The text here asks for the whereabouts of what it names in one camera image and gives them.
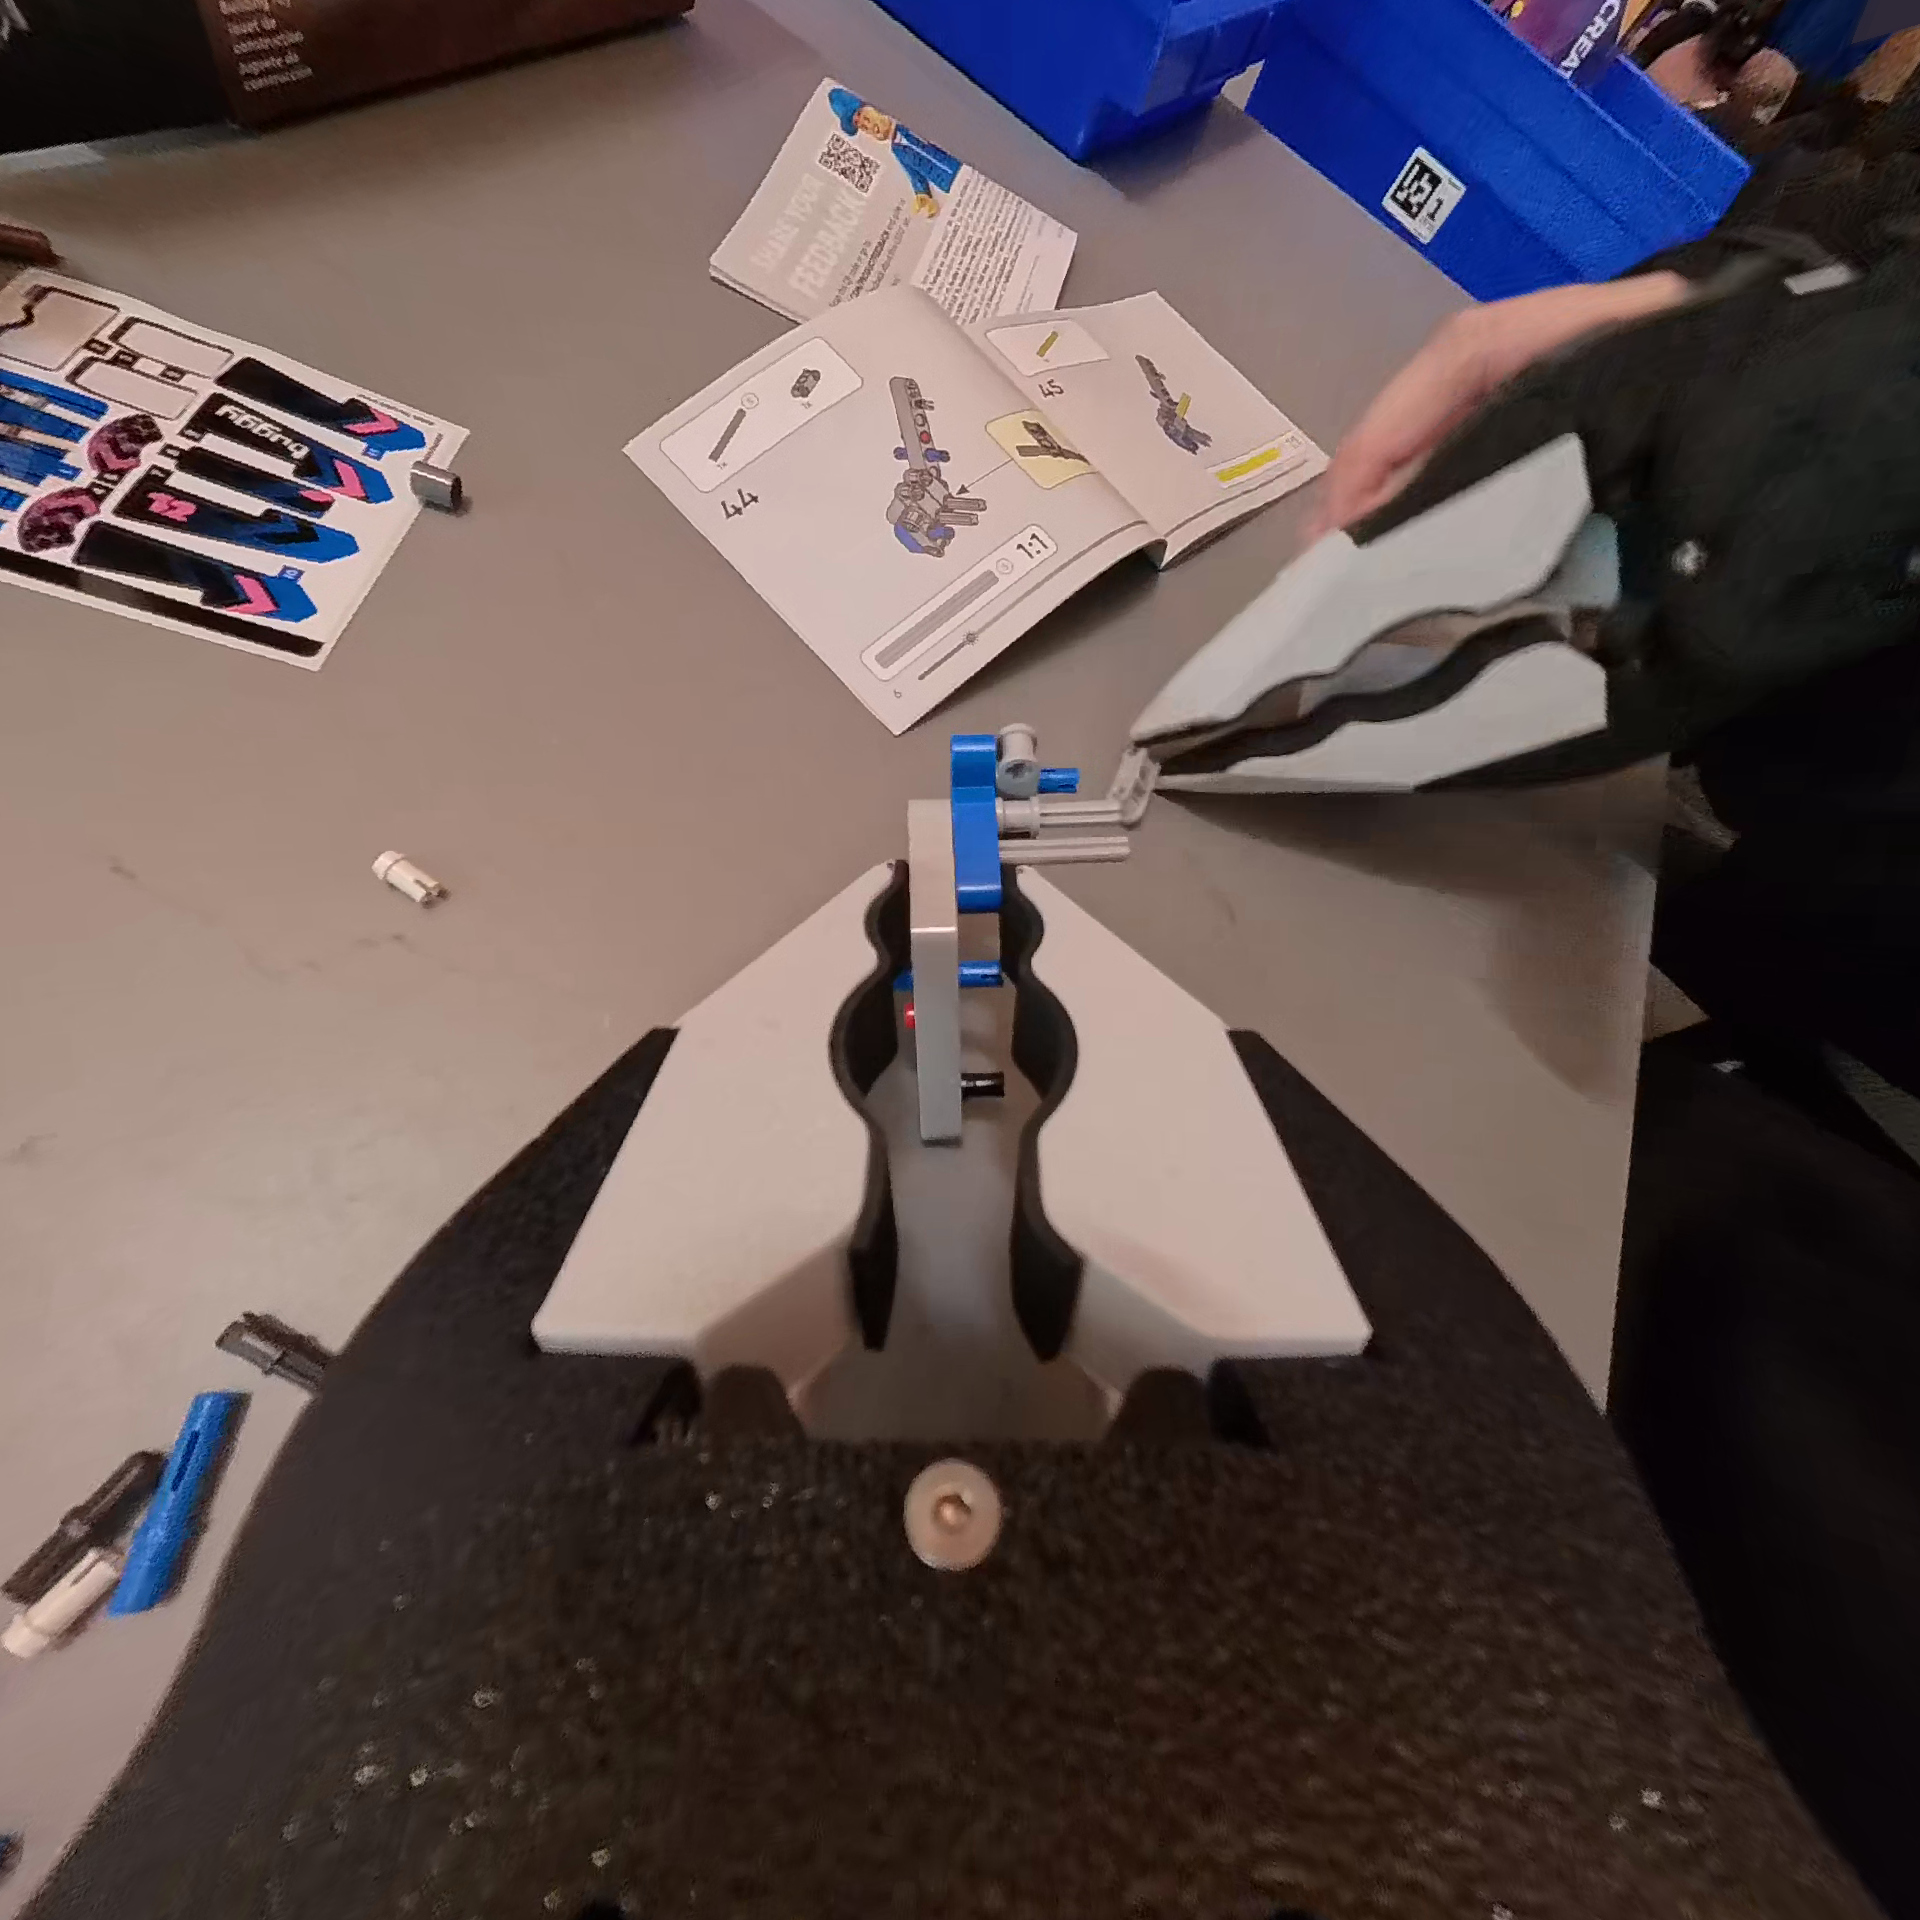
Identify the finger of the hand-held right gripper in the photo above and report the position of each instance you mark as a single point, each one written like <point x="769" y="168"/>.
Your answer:
<point x="1500" y="727"/>
<point x="1424" y="585"/>

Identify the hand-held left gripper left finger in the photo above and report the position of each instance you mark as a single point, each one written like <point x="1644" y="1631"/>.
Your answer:
<point x="705" y="1170"/>

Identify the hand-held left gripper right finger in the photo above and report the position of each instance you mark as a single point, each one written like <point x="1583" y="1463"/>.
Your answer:
<point x="1185" y="1184"/>

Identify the grey and blue lego assembly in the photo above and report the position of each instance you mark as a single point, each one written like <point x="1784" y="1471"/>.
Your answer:
<point x="937" y="1036"/>

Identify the small grey lego bush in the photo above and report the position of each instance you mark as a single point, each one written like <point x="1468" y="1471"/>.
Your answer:
<point x="1136" y="786"/>

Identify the small white lego pin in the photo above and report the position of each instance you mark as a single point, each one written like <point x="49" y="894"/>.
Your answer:
<point x="406" y="873"/>

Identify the large purple lego box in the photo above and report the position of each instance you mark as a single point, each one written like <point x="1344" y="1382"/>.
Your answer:
<point x="1559" y="37"/>

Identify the open lego instruction booklet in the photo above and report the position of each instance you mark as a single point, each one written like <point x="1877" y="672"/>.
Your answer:
<point x="840" y="495"/>

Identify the pile of loose lego pieces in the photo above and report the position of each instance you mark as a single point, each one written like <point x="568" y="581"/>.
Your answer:
<point x="173" y="1500"/>

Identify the light grey lego cylinder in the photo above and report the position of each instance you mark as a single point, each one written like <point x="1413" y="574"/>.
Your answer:
<point x="436" y="485"/>

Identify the lego sticker sheet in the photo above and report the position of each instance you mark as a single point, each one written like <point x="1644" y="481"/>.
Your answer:
<point x="196" y="481"/>

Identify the black lego set box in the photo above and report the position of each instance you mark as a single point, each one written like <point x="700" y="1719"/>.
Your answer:
<point x="452" y="44"/>

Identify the person's right hand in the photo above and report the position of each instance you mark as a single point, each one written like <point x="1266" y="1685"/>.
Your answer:
<point x="1440" y="405"/>

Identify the blue storage bin white tag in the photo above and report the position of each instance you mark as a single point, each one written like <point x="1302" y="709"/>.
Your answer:
<point x="1500" y="166"/>

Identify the person's dark clothing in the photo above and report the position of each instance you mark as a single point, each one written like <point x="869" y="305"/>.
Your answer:
<point x="1769" y="1349"/>

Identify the blue divided storage bin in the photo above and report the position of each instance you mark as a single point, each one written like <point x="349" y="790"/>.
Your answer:
<point x="1096" y="61"/>

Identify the white leaflet with blue figure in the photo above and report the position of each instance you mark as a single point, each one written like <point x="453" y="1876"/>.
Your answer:
<point x="840" y="210"/>

